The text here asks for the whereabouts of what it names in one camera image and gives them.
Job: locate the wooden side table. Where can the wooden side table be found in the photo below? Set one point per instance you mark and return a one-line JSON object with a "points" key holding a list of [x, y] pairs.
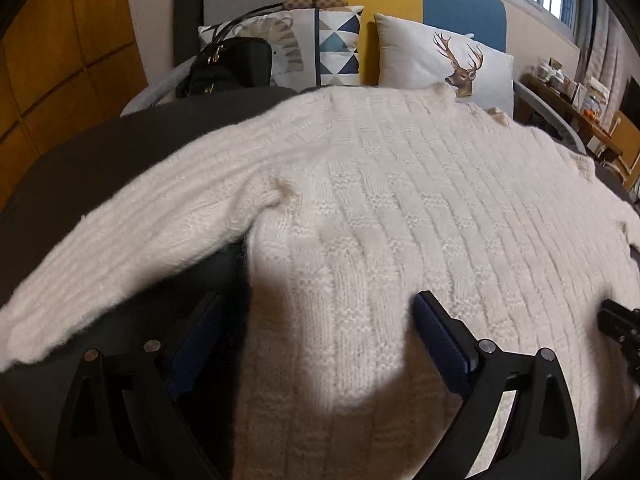
{"points": [[565, 110]]}

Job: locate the black handbag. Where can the black handbag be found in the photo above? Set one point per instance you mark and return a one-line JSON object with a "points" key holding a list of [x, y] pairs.
{"points": [[235, 67]]}

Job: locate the stack of books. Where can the stack of books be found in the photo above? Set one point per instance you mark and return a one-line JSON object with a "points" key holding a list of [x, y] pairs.
{"points": [[597, 95]]}

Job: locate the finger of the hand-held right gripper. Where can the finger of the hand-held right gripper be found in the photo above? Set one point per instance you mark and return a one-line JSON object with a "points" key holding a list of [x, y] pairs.
{"points": [[622, 322]]}

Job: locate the triangle print pillow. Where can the triangle print pillow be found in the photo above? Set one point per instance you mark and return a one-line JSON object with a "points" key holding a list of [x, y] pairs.
{"points": [[340, 45]]}

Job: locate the wooden wardrobe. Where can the wooden wardrobe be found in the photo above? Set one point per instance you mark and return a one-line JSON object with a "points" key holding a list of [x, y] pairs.
{"points": [[60, 60]]}

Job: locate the pale patterned curtain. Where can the pale patterned curtain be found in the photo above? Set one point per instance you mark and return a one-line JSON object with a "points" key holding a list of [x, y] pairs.
{"points": [[600, 45]]}

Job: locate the white knit sweater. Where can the white knit sweater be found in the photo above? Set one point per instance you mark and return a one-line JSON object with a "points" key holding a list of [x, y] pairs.
{"points": [[400, 185]]}

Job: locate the glass jar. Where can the glass jar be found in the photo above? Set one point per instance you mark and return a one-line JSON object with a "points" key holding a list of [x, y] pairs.
{"points": [[558, 79], [544, 70]]}

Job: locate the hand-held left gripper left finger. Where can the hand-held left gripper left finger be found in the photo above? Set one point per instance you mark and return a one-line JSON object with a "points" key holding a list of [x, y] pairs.
{"points": [[195, 350]]}

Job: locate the wooden chair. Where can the wooden chair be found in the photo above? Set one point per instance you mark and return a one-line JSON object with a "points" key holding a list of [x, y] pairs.
{"points": [[627, 140]]}

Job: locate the deer print pillow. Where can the deer print pillow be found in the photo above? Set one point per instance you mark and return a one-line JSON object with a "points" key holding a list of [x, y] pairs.
{"points": [[410, 55]]}

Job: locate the black television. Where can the black television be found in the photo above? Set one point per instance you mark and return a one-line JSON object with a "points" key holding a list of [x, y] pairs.
{"points": [[632, 105]]}

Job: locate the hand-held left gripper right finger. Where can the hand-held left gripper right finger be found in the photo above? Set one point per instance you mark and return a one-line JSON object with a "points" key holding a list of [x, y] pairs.
{"points": [[445, 340]]}

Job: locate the black padded post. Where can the black padded post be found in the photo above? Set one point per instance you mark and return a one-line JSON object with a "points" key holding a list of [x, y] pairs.
{"points": [[185, 10]]}

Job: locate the small oranges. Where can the small oranges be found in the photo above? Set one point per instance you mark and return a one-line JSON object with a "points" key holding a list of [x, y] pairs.
{"points": [[590, 115]]}

